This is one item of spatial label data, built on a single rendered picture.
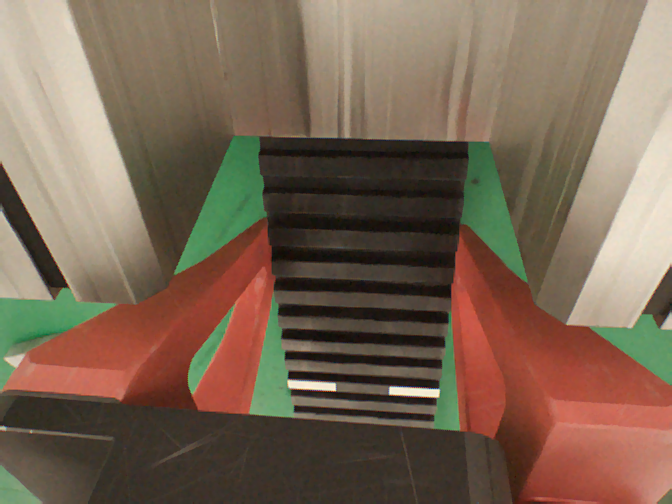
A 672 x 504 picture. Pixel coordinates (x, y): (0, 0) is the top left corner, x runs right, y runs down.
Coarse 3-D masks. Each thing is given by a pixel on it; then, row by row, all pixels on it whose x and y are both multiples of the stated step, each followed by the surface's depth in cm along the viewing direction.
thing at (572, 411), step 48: (480, 240) 12; (480, 288) 10; (528, 288) 10; (480, 336) 12; (528, 336) 8; (576, 336) 8; (480, 384) 12; (528, 384) 7; (576, 384) 7; (624, 384) 7; (480, 432) 11; (528, 432) 7; (576, 432) 6; (624, 432) 6; (528, 480) 7; (576, 480) 7; (624, 480) 7
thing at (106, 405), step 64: (256, 256) 12; (128, 320) 8; (192, 320) 9; (256, 320) 13; (64, 384) 7; (128, 384) 7; (0, 448) 7; (64, 448) 7; (128, 448) 6; (192, 448) 6; (256, 448) 6; (320, 448) 6; (384, 448) 6; (448, 448) 6
